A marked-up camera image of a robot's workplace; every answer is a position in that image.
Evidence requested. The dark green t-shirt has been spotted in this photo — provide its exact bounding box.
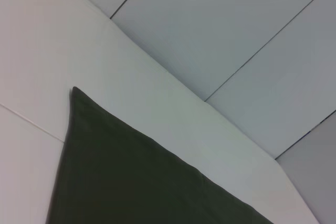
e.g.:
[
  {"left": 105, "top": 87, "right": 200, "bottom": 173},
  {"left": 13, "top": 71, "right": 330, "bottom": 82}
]
[{"left": 46, "top": 86, "right": 275, "bottom": 224}]

